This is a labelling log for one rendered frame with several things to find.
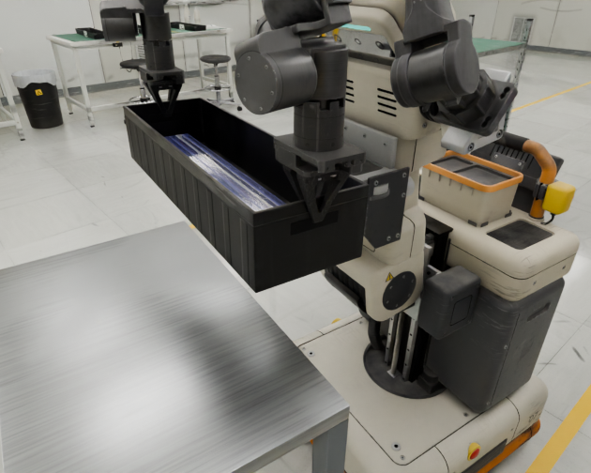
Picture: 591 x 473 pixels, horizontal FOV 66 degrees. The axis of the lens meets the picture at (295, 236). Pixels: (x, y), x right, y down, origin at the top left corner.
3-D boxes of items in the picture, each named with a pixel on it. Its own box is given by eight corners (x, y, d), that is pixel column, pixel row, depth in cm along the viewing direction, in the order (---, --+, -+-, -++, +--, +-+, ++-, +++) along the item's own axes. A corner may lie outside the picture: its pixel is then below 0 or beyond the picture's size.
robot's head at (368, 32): (386, 13, 97) (353, -50, 86) (467, 21, 81) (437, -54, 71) (344, 66, 97) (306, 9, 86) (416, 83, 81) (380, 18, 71)
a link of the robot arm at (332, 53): (359, 37, 47) (317, 32, 51) (318, 42, 43) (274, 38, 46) (355, 103, 51) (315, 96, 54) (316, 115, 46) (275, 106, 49)
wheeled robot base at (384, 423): (404, 327, 197) (412, 280, 184) (540, 436, 151) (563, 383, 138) (269, 394, 166) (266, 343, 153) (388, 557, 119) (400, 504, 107)
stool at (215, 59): (188, 112, 513) (181, 57, 484) (214, 101, 553) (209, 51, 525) (228, 117, 493) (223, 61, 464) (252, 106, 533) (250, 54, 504)
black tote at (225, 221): (361, 256, 65) (370, 184, 60) (255, 294, 57) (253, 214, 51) (205, 145, 107) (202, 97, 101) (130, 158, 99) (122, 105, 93)
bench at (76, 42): (65, 114, 506) (44, 35, 466) (204, 89, 609) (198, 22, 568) (89, 129, 458) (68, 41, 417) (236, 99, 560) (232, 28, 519)
